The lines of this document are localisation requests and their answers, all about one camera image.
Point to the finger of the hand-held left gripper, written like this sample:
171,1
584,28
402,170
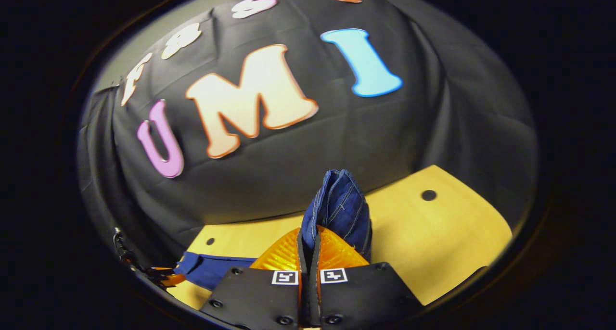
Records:
172,278

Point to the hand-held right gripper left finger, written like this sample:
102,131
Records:
255,296

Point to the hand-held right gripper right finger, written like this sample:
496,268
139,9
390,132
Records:
365,296

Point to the blue jeans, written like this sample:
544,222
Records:
339,205

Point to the black backdrop cloth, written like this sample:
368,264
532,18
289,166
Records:
298,152

